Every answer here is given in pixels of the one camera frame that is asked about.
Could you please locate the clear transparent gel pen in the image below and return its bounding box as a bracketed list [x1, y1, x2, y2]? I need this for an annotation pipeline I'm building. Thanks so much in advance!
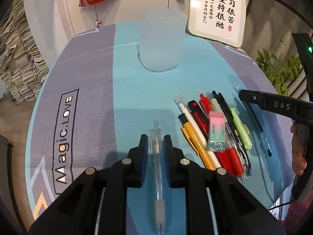
[148, 121, 165, 234]

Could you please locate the yellow black pen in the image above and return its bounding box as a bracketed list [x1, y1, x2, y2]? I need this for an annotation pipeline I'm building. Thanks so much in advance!
[178, 114, 216, 170]

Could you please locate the light green pen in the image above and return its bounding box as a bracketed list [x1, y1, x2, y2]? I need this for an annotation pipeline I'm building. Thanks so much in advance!
[230, 108, 253, 150]

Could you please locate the person right hand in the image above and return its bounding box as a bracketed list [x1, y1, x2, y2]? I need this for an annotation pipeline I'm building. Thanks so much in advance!
[290, 123, 307, 176]

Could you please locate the green potted plant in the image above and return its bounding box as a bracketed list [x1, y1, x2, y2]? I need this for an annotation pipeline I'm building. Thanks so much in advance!
[256, 31, 303, 96]

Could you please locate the white pen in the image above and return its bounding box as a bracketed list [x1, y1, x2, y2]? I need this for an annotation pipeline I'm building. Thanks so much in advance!
[173, 96, 222, 169]

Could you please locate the pink green eraser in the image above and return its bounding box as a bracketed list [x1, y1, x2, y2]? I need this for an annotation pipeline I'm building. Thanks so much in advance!
[207, 111, 226, 152]

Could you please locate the red black pen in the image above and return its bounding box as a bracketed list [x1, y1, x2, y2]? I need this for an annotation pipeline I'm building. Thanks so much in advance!
[188, 100, 235, 175]

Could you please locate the pale green grey pen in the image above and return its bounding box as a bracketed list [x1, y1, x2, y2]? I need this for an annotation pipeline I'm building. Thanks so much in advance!
[206, 92, 246, 181]

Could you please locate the blue grey desk mat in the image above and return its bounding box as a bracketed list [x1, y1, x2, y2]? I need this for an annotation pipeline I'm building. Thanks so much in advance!
[25, 21, 294, 234]

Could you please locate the framed calligraphy sign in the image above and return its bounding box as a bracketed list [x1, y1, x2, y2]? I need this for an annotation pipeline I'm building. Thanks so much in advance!
[187, 0, 248, 48]

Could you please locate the frosted translucent pen cup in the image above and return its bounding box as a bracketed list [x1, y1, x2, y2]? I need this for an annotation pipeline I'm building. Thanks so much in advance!
[139, 8, 187, 72]

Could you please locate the stack of old books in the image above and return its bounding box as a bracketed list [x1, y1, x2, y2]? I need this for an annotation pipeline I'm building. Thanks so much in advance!
[1, 0, 49, 103]

